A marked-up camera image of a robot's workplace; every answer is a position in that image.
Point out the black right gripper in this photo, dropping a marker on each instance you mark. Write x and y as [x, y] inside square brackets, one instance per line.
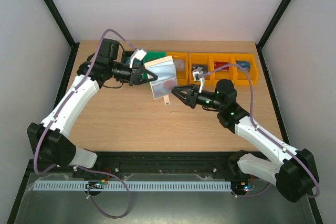
[193, 98]

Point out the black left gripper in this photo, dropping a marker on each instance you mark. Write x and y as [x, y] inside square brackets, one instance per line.
[136, 75]

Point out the blue cards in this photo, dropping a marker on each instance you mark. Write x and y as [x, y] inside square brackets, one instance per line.
[164, 71]

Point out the white red-dot credit card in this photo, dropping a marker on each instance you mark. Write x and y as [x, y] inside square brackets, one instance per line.
[163, 88]

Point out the beige leather card holder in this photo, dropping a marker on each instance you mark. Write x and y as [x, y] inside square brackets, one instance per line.
[166, 98]

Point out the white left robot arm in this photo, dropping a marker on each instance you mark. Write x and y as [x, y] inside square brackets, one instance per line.
[51, 134]

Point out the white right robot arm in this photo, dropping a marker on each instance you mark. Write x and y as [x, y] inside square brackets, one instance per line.
[293, 172]

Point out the white card in yellow bin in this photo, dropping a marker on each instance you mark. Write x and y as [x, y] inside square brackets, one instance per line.
[179, 64]

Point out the grey cards in bin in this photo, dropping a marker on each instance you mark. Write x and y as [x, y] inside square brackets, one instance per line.
[203, 68]

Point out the red card in bin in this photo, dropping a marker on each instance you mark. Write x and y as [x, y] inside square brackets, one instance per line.
[221, 66]

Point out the blue card in bin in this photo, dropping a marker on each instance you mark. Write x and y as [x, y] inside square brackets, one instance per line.
[243, 66]

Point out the yellow storage bin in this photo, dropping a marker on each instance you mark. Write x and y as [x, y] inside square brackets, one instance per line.
[253, 73]
[229, 72]
[182, 77]
[199, 60]

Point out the green storage bin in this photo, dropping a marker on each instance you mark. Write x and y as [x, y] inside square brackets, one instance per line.
[154, 58]

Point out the black storage bin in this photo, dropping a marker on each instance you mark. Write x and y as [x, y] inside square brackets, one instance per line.
[126, 56]

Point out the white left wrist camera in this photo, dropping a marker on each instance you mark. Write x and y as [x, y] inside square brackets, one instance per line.
[138, 54]

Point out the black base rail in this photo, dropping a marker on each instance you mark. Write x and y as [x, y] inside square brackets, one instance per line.
[214, 164]

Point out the black frame post left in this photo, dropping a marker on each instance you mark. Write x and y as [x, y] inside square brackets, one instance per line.
[61, 24]

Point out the black frame post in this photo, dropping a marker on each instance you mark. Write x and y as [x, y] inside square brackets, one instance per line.
[273, 23]
[61, 24]

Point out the white slotted cable duct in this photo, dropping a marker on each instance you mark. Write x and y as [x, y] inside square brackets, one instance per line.
[50, 185]

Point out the black frame post right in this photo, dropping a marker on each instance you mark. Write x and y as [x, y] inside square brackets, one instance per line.
[273, 23]

